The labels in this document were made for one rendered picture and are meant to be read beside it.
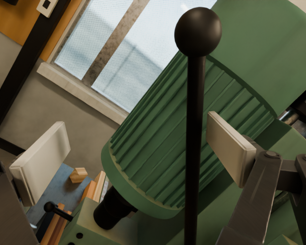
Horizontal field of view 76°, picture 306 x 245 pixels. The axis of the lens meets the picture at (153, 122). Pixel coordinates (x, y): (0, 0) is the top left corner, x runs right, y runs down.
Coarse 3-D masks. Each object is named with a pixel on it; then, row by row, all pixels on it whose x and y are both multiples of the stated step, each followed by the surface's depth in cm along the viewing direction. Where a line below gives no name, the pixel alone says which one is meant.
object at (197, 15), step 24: (192, 24) 13; (216, 24) 13; (192, 48) 14; (192, 72) 15; (192, 96) 16; (192, 120) 17; (192, 144) 17; (192, 168) 18; (192, 192) 19; (192, 216) 21; (192, 240) 22
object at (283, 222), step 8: (288, 200) 31; (280, 208) 31; (288, 208) 30; (272, 216) 31; (280, 216) 30; (288, 216) 29; (272, 224) 31; (280, 224) 30; (288, 224) 29; (296, 224) 28; (272, 232) 30; (280, 232) 29; (288, 232) 29; (296, 232) 28; (264, 240) 30; (272, 240) 29; (296, 240) 29
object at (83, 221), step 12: (84, 204) 39; (96, 204) 41; (84, 216) 37; (72, 228) 35; (84, 228) 35; (96, 228) 36; (120, 228) 40; (132, 228) 42; (60, 240) 37; (72, 240) 36; (84, 240) 36; (96, 240) 36; (108, 240) 37; (120, 240) 38; (132, 240) 40
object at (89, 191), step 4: (92, 180) 65; (88, 184) 65; (92, 184) 64; (88, 188) 62; (92, 188) 63; (84, 192) 63; (88, 192) 60; (92, 192) 61; (84, 196) 60; (88, 196) 59; (92, 196) 60
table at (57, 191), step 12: (60, 168) 66; (72, 168) 70; (60, 180) 62; (84, 180) 69; (48, 192) 56; (60, 192) 58; (72, 192) 61; (36, 204) 51; (72, 204) 58; (36, 216) 49
